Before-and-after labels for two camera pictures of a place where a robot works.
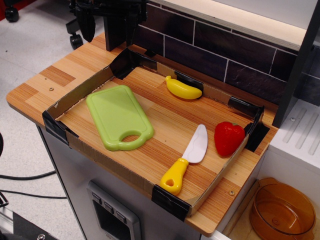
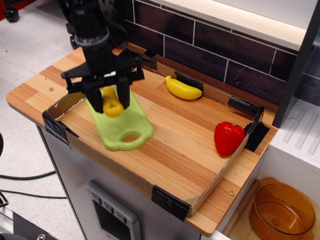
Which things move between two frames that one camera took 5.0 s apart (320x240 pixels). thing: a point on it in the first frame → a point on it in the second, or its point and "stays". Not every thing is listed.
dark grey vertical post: x=311 y=35 stays
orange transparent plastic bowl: x=281 y=212 stays
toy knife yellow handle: x=171 y=182 → x=112 y=106
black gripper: x=85 y=10 → x=99 y=62
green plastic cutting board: x=115 y=112 stays
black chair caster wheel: x=76 y=40 stays
